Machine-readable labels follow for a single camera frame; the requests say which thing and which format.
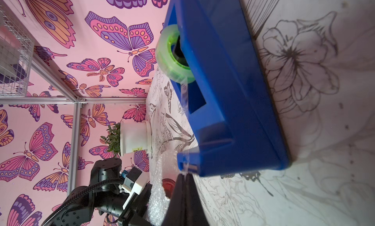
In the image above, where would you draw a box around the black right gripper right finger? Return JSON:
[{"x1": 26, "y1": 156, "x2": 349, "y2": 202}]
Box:
[{"x1": 187, "y1": 174, "x2": 209, "y2": 226}]

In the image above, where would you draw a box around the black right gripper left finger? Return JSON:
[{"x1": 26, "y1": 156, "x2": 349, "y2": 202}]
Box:
[{"x1": 162, "y1": 174, "x2": 192, "y2": 226}]

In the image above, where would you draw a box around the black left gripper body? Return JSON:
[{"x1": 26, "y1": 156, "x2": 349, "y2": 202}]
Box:
[{"x1": 117, "y1": 183, "x2": 152, "y2": 226}]

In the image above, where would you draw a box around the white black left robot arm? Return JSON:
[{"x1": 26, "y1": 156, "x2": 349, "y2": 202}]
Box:
[{"x1": 42, "y1": 158, "x2": 152, "y2": 226}]

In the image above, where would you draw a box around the potted green plant white pot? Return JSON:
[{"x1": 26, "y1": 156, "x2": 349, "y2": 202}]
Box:
[{"x1": 100, "y1": 120, "x2": 152, "y2": 156}]

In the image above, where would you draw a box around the blue tape dispenser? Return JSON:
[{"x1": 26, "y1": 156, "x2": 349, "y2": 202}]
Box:
[{"x1": 164, "y1": 0, "x2": 292, "y2": 177}]

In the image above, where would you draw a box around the green clear tape roll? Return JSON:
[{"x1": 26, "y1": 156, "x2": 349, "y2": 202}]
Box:
[{"x1": 155, "y1": 24, "x2": 195, "y2": 83}]

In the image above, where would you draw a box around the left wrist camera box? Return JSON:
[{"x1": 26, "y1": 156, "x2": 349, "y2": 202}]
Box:
[{"x1": 119, "y1": 167, "x2": 149, "y2": 210}]

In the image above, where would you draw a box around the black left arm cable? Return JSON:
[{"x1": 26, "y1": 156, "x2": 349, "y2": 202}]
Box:
[{"x1": 42, "y1": 179, "x2": 124, "y2": 226}]

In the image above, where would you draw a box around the white wire wall basket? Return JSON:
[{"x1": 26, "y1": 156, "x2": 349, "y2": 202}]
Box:
[{"x1": 1, "y1": 0, "x2": 35, "y2": 98}]

